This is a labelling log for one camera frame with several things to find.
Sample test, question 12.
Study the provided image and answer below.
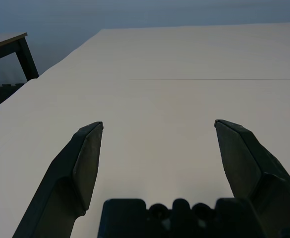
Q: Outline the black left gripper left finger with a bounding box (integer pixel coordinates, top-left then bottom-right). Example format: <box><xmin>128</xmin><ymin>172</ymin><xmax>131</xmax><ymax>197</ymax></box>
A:
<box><xmin>12</xmin><ymin>121</ymin><xmax>104</xmax><ymax>238</ymax></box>

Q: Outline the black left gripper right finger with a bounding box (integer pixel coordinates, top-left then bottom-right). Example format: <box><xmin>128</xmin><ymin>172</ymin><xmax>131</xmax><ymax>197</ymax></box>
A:
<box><xmin>214</xmin><ymin>119</ymin><xmax>290</xmax><ymax>238</ymax></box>

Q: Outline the dark-framed side table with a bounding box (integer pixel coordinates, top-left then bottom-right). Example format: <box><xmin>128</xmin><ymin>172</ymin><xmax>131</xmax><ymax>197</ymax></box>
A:
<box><xmin>0</xmin><ymin>32</ymin><xmax>40</xmax><ymax>82</ymax></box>

